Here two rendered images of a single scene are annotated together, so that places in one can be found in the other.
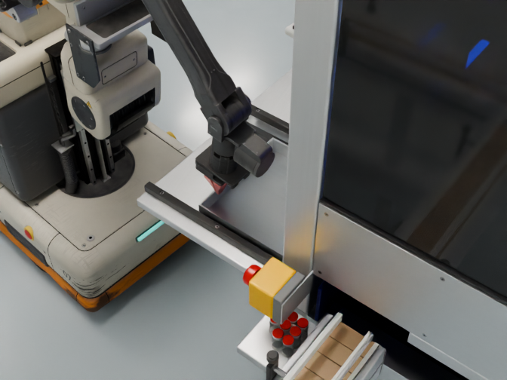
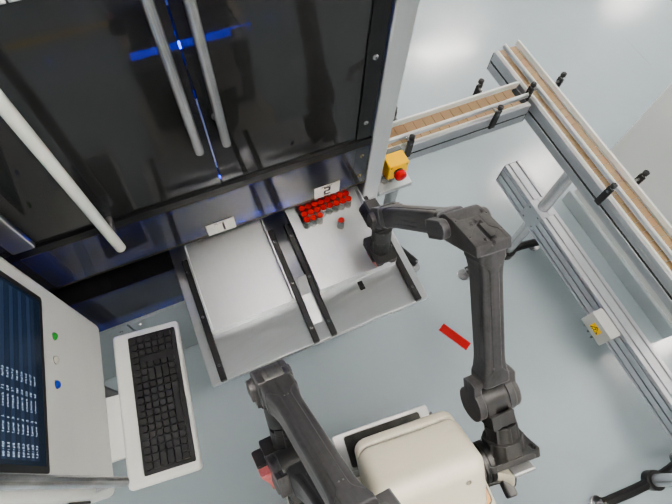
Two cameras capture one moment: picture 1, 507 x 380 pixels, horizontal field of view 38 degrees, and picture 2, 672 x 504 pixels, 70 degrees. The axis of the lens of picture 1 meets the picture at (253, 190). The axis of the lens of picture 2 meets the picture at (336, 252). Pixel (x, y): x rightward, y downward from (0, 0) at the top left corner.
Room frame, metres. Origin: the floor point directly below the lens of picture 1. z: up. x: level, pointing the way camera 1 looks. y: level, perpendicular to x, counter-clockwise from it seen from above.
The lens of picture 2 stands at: (1.69, 0.20, 2.28)
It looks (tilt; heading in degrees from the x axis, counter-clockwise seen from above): 64 degrees down; 204
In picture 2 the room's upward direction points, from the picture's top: 5 degrees clockwise
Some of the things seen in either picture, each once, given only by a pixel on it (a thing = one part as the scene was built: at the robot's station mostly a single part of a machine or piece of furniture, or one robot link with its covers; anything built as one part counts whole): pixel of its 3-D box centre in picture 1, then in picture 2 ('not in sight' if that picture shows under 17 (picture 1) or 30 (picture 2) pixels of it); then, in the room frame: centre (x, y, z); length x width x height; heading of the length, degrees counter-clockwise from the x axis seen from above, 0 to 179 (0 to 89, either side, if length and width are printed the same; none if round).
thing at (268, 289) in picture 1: (275, 289); (393, 163); (0.75, -0.04, 0.99); 0.08 x 0.07 x 0.07; 52
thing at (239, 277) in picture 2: not in sight; (236, 268); (1.29, -0.31, 0.90); 0.34 x 0.26 x 0.04; 52
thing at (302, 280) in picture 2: (278, 127); (309, 299); (1.26, -0.06, 0.91); 0.14 x 0.03 x 0.06; 51
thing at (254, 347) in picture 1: (287, 344); (386, 174); (0.71, -0.06, 0.87); 0.14 x 0.13 x 0.02; 52
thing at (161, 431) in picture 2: not in sight; (159, 396); (1.71, -0.30, 0.82); 0.40 x 0.14 x 0.02; 46
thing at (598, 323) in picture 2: not in sight; (600, 326); (0.67, 0.91, 0.50); 0.12 x 0.05 x 0.09; 52
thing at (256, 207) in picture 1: (299, 210); (336, 232); (1.02, -0.10, 0.90); 0.34 x 0.26 x 0.04; 52
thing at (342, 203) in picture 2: not in sight; (326, 209); (0.96, -0.17, 0.90); 0.18 x 0.02 x 0.05; 142
